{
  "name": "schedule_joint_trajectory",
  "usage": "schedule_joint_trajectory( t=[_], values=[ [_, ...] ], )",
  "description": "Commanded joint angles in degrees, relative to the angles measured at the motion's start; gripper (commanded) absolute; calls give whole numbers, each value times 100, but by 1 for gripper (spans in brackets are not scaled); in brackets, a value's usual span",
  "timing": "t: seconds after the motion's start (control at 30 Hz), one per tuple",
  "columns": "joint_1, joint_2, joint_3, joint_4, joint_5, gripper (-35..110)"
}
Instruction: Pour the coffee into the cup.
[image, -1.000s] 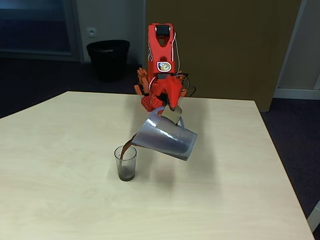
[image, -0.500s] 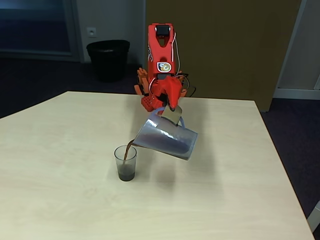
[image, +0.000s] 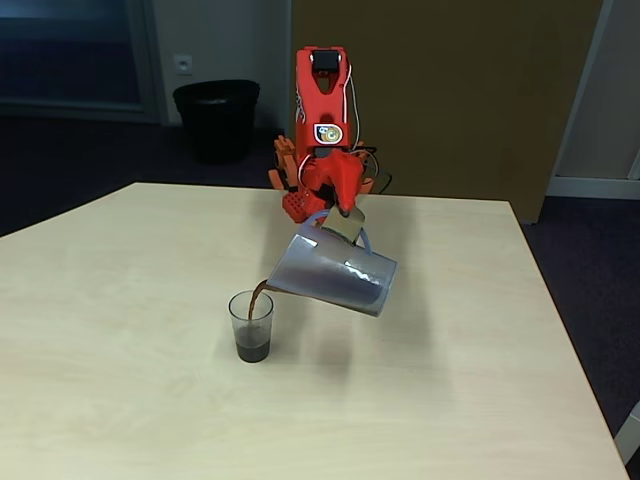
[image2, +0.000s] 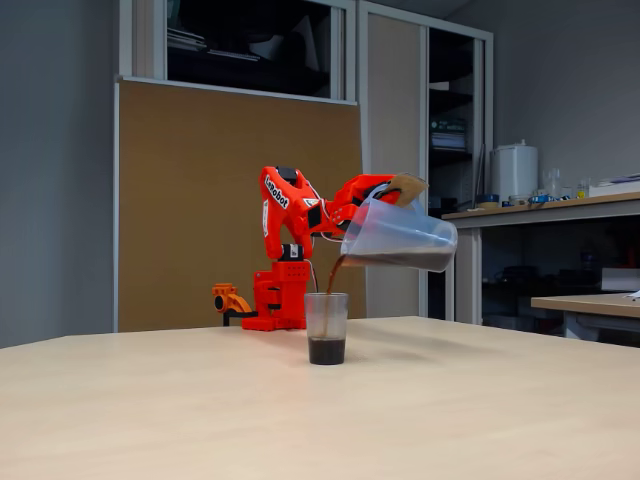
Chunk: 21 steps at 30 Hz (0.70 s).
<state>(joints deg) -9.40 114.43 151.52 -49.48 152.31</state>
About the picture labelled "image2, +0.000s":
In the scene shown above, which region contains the grey storage cabinet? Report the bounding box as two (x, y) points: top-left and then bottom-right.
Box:
(118, 0), (495, 326)

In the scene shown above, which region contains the brown pin board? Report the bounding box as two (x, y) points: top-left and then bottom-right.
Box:
(113, 75), (369, 334)

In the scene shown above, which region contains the white storage box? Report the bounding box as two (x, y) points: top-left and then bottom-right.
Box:
(601, 268), (640, 293)

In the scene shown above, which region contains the white cylindrical canister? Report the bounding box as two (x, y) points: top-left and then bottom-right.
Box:
(489, 139), (540, 206)

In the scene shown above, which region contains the low wooden table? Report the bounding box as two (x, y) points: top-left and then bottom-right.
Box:
(530, 292), (640, 341)

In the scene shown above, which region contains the clear plastic cup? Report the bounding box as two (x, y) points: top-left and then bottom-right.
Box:
(303, 292), (350, 366)

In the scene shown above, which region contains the workbench with wooden top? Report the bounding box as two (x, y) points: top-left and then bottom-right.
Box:
(441, 192), (640, 326)

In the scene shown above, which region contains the flat white box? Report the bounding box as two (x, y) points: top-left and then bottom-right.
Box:
(588, 174), (640, 199)

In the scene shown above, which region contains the orange table clamp with ring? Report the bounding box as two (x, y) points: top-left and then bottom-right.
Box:
(211, 283), (259, 327)

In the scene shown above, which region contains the clear pitcher with cardboard handle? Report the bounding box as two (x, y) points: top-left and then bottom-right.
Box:
(339, 172), (459, 274)

